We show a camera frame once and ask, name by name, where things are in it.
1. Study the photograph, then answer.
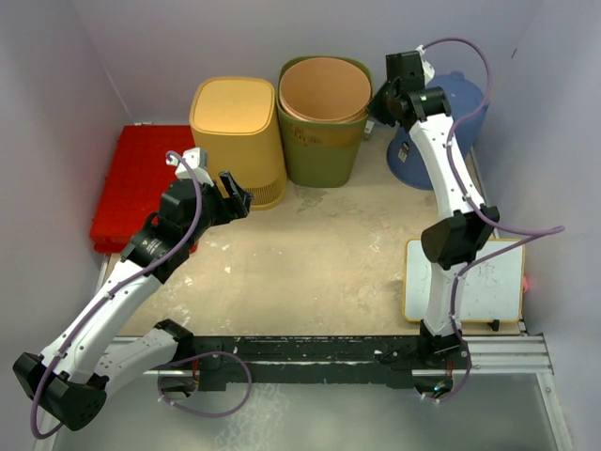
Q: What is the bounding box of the red plastic tray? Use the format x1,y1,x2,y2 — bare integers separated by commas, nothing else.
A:
89,125,193,254

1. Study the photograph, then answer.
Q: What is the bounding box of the blue plastic bucket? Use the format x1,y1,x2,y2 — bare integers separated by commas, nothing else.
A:
386,70,489,191

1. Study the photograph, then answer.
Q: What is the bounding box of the yellow ribbed waste basket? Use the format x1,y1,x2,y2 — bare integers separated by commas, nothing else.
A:
189,77,287,210

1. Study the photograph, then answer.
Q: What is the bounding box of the pink bin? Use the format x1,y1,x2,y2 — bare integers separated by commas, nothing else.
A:
279,56,372,123

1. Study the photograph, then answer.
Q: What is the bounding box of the olive green ribbed bin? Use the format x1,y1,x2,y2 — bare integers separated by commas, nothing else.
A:
276,55,372,188

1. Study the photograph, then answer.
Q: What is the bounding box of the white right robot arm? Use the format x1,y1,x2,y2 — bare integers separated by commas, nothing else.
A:
368,50,500,367

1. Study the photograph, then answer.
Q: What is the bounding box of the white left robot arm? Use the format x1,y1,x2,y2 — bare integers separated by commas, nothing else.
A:
13,170,253,440

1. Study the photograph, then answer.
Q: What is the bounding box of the small white cardboard box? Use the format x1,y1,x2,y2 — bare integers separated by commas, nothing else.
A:
362,119,375,140

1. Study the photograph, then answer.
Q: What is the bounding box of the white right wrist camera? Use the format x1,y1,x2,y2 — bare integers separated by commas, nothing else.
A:
415,44,436,86

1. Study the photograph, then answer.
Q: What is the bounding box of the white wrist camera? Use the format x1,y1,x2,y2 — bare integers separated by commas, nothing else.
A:
165,148,214,186
415,44,436,86

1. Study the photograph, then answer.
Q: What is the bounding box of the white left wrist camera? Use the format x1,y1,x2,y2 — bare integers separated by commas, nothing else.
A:
165,148,214,186

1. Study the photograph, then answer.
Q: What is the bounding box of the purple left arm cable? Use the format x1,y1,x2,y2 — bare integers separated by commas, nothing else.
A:
29,150,204,441

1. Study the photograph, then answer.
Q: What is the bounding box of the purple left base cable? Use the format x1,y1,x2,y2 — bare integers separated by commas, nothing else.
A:
157,350,254,418

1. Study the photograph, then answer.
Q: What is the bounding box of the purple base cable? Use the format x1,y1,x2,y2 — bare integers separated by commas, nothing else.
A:
420,323,473,405
157,350,254,418

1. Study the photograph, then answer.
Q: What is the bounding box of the small whiteboard with orange frame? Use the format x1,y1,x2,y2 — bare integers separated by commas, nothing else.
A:
402,239,525,323

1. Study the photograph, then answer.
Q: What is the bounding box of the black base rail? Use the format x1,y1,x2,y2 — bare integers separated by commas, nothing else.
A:
159,334,472,393

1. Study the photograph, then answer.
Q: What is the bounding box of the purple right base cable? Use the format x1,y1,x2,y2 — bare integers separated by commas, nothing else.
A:
420,323,473,405

